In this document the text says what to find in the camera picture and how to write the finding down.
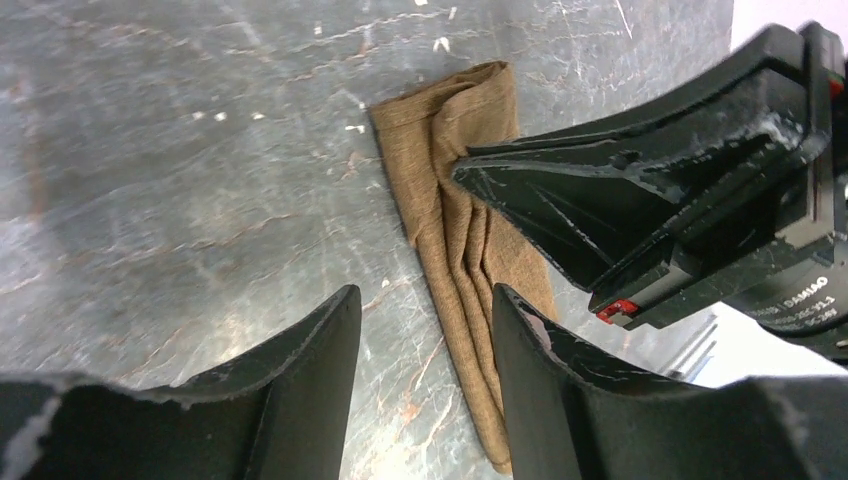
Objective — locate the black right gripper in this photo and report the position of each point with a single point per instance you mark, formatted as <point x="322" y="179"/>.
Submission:
<point x="728" y="188"/>

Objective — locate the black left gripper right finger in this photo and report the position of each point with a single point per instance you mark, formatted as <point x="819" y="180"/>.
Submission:
<point x="574" y="411"/>

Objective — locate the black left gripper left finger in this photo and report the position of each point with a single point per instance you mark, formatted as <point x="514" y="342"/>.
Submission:
<point x="277" y="411"/>

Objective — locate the brown cloth napkin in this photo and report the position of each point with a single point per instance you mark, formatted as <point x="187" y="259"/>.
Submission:
<point x="465" y="248"/>

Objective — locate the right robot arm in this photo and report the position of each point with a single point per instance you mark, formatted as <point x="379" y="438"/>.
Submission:
<point x="729" y="188"/>

